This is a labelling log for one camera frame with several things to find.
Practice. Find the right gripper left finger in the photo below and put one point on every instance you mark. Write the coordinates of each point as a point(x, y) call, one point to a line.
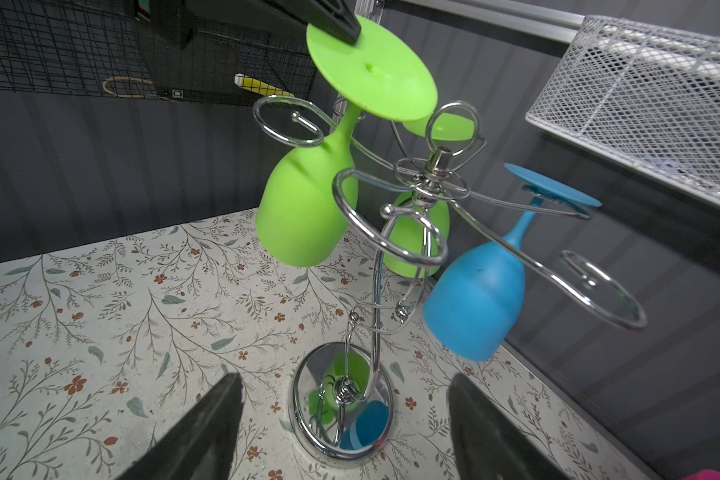
point(203, 443)

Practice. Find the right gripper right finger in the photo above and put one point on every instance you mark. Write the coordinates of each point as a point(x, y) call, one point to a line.
point(486, 444)

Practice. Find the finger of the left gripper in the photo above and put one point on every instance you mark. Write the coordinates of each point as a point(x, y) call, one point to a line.
point(331, 16)

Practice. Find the yellow-green wine glass front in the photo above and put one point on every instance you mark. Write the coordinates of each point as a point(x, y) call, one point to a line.
point(298, 221)

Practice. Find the chrome wine glass rack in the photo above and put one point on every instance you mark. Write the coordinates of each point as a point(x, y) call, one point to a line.
point(340, 402)

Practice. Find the pink wine glass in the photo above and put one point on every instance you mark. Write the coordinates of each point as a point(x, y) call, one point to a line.
point(707, 474)

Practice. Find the blue wine glass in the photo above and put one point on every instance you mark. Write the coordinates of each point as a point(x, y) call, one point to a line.
point(477, 301)

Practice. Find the green wine glass back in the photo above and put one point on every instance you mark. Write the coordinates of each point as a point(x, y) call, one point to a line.
point(407, 233)

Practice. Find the yellow marker in basket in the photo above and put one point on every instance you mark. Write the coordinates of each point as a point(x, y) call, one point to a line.
point(258, 87)

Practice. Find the black wire wall basket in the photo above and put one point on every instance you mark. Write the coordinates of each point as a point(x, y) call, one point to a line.
point(109, 48)

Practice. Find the white wire wall basket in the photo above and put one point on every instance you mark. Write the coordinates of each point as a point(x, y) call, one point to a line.
point(643, 96)

